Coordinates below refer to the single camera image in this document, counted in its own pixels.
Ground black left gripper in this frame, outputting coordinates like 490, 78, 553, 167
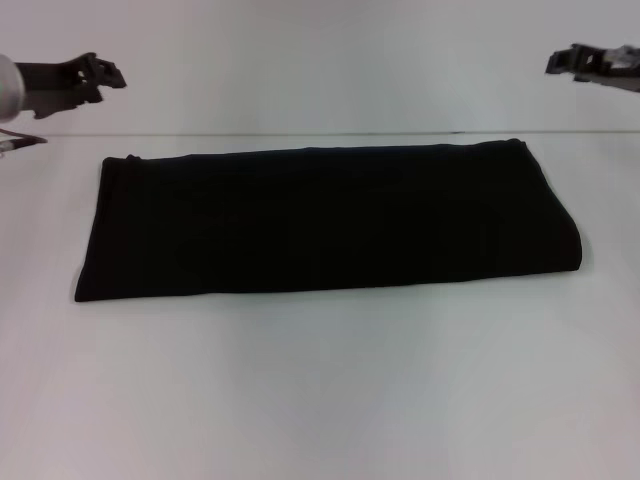
14, 52, 128, 121

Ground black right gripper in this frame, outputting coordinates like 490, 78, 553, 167
544, 43, 640, 94

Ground black t-shirt with FREE! print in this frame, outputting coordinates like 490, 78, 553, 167
73, 138, 585, 304

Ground dark left wrist cable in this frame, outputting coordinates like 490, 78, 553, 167
0, 127, 49, 151

